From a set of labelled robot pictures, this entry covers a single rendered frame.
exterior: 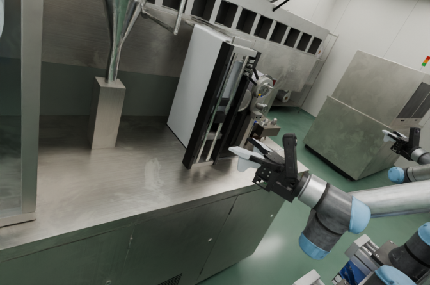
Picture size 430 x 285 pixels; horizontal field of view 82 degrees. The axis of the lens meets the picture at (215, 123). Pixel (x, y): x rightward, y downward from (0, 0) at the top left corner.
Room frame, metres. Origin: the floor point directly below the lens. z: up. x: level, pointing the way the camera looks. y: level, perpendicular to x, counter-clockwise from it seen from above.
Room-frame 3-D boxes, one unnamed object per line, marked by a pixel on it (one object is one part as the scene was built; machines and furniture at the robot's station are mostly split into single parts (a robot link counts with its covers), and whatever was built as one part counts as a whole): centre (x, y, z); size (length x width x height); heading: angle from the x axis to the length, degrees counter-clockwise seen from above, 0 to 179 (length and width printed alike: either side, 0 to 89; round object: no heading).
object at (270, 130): (1.51, -0.19, 1.00); 0.40 x 0.16 x 0.06; 44
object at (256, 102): (1.21, -0.18, 1.05); 0.06 x 0.05 x 0.31; 44
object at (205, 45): (1.15, 0.18, 1.17); 0.34 x 0.05 x 0.54; 44
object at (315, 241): (0.53, -0.36, 1.12); 0.11 x 0.08 x 0.11; 159
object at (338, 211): (0.51, -0.36, 1.21); 0.11 x 0.08 x 0.09; 69
